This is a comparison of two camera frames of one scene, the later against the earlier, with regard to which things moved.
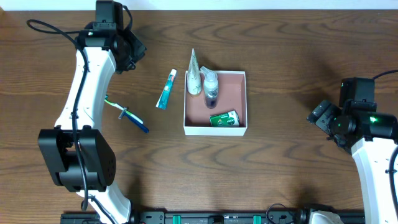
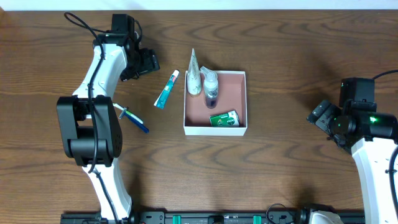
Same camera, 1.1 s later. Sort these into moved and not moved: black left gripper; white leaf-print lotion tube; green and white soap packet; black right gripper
Moved: black left gripper
Not moved: white leaf-print lotion tube; green and white soap packet; black right gripper
